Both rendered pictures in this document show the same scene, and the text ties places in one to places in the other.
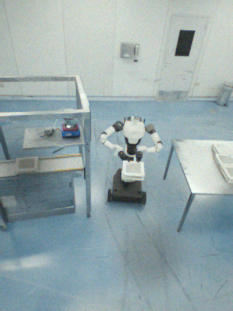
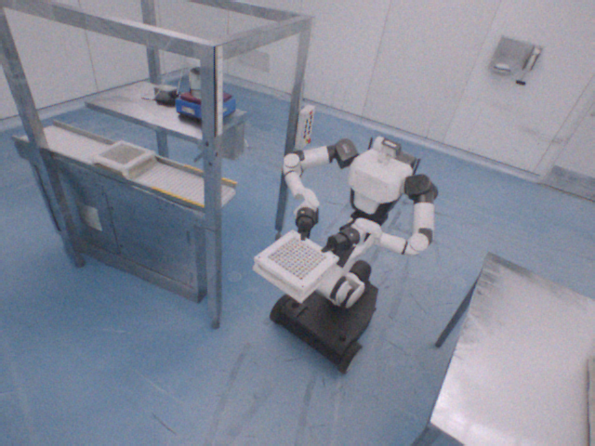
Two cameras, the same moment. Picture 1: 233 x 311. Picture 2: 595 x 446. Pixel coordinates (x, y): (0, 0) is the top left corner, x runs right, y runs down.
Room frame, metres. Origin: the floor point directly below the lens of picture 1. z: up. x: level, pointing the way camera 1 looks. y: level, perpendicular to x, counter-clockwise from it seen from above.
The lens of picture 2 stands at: (1.05, -0.74, 2.00)
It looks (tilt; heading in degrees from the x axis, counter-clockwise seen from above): 39 degrees down; 31
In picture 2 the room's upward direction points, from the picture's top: 10 degrees clockwise
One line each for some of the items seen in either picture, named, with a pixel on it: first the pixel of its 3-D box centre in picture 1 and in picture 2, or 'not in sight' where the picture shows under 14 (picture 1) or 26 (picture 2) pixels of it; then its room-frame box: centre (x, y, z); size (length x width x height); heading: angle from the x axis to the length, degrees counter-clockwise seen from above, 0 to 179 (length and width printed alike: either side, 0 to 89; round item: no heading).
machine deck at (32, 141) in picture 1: (54, 137); (168, 111); (2.04, 0.71, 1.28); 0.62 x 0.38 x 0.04; 106
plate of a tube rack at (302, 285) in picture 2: (133, 168); (297, 258); (1.95, -0.20, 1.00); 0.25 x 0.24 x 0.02; 91
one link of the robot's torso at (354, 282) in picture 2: not in sight; (344, 289); (2.59, -0.19, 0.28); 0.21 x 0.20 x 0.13; 1
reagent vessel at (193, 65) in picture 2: (69, 118); (205, 72); (2.13, 0.55, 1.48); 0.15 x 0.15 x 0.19
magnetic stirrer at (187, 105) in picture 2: (70, 128); (207, 103); (2.14, 0.55, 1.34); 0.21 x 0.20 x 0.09; 16
